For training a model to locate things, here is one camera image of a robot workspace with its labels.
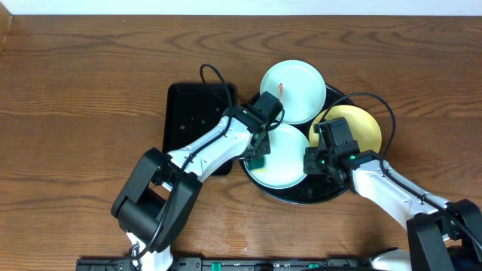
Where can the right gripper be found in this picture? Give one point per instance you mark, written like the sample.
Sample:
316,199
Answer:
311,153

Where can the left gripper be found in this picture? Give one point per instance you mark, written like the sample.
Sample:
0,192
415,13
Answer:
259,149

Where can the yellow plate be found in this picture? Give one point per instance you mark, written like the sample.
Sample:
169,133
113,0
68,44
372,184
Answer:
364,128

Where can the green scouring sponge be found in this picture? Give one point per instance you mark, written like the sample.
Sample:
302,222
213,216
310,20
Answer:
257,164

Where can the light blue plate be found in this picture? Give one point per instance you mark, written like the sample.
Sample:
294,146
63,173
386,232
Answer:
299,87
285,162

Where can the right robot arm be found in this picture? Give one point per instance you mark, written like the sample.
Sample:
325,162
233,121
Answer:
442,235

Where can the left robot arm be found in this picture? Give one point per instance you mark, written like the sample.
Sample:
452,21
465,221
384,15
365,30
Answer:
155,203

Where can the black rectangular tray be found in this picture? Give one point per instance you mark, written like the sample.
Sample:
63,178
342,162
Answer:
192,109

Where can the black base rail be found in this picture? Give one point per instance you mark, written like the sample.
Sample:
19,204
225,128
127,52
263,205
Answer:
198,264

